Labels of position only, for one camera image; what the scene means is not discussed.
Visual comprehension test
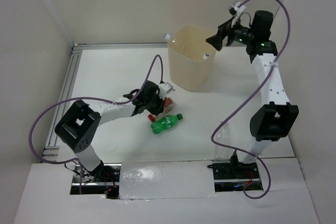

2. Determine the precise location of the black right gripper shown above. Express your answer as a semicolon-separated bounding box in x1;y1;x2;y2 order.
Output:
205;15;255;51

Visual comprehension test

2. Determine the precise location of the purple cable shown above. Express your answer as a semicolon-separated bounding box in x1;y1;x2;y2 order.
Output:
28;54;164;196
211;0;292;199

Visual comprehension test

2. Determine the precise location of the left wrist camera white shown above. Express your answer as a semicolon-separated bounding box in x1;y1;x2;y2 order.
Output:
158;82;174;99

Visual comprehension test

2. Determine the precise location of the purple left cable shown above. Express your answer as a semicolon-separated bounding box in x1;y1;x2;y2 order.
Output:
28;54;164;196

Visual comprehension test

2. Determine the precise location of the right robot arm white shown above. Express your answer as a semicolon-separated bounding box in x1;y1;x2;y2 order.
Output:
206;10;299;178

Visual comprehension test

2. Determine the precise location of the beige plastic bin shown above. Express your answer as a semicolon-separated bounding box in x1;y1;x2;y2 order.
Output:
167;25;216;91

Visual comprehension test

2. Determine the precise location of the clear bottle blue-white cap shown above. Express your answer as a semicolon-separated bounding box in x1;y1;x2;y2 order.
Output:
214;123;232;161

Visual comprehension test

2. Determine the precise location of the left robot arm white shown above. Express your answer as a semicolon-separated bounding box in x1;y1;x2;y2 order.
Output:
55;81;173;182

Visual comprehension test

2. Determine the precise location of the green plastic bottle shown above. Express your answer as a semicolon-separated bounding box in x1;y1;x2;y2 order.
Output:
151;113;183;134

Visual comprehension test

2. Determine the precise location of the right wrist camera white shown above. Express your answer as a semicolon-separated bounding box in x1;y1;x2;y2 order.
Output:
229;1;246;27

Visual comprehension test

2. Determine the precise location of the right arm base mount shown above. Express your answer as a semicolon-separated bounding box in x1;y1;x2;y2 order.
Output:
207;151;263;193

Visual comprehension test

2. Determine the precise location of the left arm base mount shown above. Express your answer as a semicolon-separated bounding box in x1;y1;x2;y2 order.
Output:
64;163;121;199

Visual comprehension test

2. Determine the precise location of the red cap label bottle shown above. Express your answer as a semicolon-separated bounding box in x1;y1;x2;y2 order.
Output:
148;97;175;122

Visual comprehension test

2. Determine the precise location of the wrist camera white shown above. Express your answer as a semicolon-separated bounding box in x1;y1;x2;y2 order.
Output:
229;1;246;27
158;82;174;99

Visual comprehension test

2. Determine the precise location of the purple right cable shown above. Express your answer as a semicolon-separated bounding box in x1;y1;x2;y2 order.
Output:
211;0;292;199

